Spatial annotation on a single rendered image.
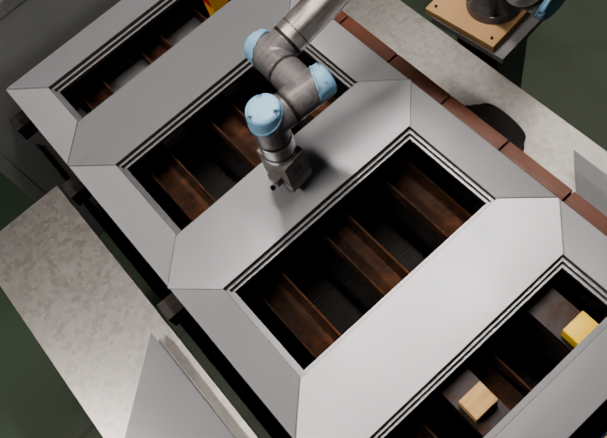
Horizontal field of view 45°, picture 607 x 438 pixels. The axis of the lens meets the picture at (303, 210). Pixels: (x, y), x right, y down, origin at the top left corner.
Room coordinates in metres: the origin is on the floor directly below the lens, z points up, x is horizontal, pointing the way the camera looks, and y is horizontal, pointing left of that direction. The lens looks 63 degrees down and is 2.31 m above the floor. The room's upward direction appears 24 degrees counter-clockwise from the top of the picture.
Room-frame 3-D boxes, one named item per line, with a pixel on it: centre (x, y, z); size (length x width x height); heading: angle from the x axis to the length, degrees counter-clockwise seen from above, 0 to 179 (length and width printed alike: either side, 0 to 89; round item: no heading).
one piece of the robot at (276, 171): (0.83, 0.01, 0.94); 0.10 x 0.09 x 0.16; 117
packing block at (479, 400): (0.23, -0.16, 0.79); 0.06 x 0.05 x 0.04; 109
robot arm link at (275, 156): (0.84, 0.00, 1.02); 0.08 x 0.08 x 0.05
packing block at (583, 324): (0.28, -0.41, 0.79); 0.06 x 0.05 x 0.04; 109
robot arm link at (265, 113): (0.83, -0.01, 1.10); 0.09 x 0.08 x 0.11; 106
